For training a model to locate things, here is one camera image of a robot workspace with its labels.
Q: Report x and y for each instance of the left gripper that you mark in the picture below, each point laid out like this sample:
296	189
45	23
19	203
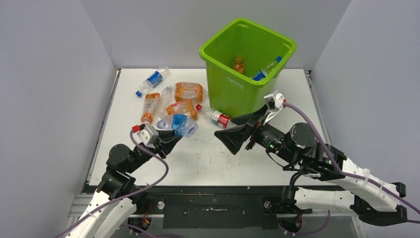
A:
166	141

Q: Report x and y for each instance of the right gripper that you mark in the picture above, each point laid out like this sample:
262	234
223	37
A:
232	137

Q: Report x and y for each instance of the crushed blue label bottle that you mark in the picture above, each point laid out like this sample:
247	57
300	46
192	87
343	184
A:
183	125

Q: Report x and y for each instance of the pepsi bottle blue cap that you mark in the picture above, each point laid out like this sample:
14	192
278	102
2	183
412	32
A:
263	73

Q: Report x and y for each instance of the orange juice bottle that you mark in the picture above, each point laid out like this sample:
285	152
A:
238	65

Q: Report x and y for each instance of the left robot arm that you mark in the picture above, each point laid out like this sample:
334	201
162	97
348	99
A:
117	197

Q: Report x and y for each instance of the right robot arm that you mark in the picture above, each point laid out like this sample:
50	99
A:
323	176

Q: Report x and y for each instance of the red label bottle by bin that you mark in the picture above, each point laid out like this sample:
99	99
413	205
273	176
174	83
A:
216	117

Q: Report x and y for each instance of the orange crushed bottle middle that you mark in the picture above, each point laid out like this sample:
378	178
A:
184	107

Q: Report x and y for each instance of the orange crushed bottle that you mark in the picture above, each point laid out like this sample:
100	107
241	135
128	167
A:
184	107
189	90

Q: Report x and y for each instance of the clear bottle no label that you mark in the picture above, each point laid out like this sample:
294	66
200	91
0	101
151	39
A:
164	102

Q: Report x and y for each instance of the small orange label bottle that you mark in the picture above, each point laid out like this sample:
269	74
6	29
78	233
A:
150	104

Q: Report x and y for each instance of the orange crushed bottle top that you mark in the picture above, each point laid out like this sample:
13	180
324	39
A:
189	90

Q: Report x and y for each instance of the blue label bottle far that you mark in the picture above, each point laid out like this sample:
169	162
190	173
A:
152	81

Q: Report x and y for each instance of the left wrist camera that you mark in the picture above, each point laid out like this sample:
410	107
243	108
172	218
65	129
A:
147	133

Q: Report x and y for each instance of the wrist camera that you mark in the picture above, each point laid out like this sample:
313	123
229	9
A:
275	103
147	133

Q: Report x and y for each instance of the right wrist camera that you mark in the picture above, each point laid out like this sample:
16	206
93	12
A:
275	103

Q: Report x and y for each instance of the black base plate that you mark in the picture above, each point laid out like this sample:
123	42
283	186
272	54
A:
213	207

